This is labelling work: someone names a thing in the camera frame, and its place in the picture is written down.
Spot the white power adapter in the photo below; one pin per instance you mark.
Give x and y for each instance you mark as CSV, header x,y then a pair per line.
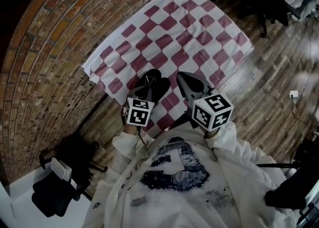
x,y
294,94

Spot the white printed shirt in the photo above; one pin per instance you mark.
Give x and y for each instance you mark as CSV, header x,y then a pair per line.
x,y
179,197

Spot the black equipment stand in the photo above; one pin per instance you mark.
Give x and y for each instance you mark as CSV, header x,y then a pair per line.
x,y
286,197

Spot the white box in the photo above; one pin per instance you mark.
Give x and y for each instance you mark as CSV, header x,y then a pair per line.
x,y
61,169

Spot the red white checkered tablecloth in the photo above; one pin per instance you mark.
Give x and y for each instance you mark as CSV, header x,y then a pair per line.
x,y
184,30

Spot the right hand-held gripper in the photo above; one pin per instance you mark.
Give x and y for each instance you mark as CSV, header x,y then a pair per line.
x,y
211,112

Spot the person's right forearm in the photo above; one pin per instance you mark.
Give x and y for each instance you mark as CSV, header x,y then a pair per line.
x,y
224,138

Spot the black swivel chair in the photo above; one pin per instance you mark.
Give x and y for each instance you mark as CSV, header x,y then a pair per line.
x,y
264,7

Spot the black glasses case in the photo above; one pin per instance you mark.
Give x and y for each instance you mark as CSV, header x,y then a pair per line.
x,y
163,88

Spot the black office chair with box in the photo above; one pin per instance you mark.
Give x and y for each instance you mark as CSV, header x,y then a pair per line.
x,y
54,197

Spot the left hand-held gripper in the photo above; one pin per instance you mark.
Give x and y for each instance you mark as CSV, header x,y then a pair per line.
x,y
138,112

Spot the person's left forearm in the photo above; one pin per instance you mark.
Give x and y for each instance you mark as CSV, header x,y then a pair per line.
x,y
127,147

